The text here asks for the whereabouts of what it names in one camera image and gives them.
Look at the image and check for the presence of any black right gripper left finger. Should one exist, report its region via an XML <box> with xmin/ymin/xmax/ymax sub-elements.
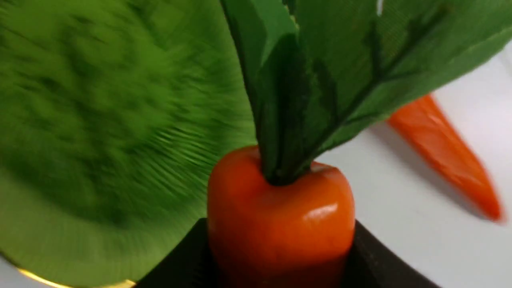
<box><xmin>136</xmin><ymin>218</ymin><xmax>219</xmax><ymax>288</ymax></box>

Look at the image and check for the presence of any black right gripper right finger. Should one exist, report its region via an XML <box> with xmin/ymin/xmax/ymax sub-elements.
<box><xmin>342</xmin><ymin>221</ymin><xmax>438</xmax><ymax>288</ymax></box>

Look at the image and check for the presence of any green ribbed plastic plate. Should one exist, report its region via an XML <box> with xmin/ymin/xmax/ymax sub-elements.
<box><xmin>0</xmin><ymin>0</ymin><xmax>256</xmax><ymax>288</ymax></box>

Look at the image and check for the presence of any orange carrot with leaves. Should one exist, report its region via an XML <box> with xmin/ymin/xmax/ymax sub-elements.
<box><xmin>207</xmin><ymin>0</ymin><xmax>511</xmax><ymax>288</ymax></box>

